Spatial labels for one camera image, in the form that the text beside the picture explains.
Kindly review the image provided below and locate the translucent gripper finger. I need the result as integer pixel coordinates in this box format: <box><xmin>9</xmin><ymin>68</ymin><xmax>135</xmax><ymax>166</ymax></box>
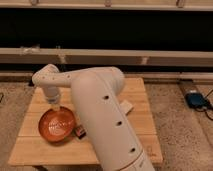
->
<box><xmin>51</xmin><ymin>104</ymin><xmax>60</xmax><ymax>112</ymax></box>

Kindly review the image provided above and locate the black cable on floor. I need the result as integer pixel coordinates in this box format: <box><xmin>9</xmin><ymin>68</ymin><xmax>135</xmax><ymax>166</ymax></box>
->
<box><xmin>196</xmin><ymin>88</ymin><xmax>213</xmax><ymax>121</ymax></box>

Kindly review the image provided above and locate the beige rectangular block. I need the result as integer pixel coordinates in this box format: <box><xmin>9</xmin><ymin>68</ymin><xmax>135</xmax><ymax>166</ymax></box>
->
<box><xmin>120</xmin><ymin>100</ymin><xmax>133</xmax><ymax>115</ymax></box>

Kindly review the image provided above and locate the blue device on floor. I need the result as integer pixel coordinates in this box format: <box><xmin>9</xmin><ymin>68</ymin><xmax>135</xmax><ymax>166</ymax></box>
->
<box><xmin>185</xmin><ymin>93</ymin><xmax>206</xmax><ymax>108</ymax></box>

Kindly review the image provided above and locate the orange ceramic bowl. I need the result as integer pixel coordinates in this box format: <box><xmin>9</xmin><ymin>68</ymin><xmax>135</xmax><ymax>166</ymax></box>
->
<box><xmin>38</xmin><ymin>106</ymin><xmax>76</xmax><ymax>143</ymax></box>

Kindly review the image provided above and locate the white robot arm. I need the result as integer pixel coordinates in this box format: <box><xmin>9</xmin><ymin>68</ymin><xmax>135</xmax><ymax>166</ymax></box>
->
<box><xmin>32</xmin><ymin>64</ymin><xmax>155</xmax><ymax>171</ymax></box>

